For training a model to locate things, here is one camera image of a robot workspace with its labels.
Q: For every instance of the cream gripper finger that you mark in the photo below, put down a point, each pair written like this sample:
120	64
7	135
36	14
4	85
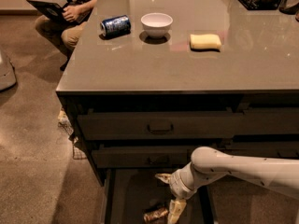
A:
176	208
164	178

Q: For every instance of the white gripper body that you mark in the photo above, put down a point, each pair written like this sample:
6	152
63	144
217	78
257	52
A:
177	184

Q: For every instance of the orange soda can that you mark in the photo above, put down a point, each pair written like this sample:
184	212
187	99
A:
155	216

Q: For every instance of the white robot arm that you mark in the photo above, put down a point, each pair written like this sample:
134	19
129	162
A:
208	165

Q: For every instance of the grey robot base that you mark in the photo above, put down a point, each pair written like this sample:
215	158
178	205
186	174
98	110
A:
7	73

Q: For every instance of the open bottom drawer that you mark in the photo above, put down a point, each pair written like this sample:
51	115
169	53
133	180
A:
129	193

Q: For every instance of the right middle drawer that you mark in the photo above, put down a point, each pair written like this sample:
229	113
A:
285	150

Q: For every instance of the right top drawer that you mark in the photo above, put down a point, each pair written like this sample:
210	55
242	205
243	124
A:
270	121

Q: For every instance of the dark counter cabinet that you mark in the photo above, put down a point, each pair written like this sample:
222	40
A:
257	66

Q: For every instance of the blue soda can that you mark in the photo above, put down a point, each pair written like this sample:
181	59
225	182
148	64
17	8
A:
115	26

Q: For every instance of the yellow sponge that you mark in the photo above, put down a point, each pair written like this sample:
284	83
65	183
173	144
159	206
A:
205	42

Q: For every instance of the white ceramic bowl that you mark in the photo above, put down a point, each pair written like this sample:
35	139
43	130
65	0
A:
156	25

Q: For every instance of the person in khaki pants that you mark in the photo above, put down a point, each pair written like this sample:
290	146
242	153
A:
64	36

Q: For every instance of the black laptop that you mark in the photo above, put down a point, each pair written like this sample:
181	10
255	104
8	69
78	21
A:
52	11

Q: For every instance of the dark object top right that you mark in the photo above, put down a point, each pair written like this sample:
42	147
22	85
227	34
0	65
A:
289	7

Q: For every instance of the middle drawer with handle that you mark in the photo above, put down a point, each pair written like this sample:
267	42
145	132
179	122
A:
142	157

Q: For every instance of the drawer with handle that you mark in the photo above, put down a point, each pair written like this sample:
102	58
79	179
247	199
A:
142	157
158	125

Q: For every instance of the top drawer with handle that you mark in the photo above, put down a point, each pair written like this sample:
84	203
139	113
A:
158	125

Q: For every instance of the wire rack on floor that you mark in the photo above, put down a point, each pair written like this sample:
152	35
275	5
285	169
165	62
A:
78	152

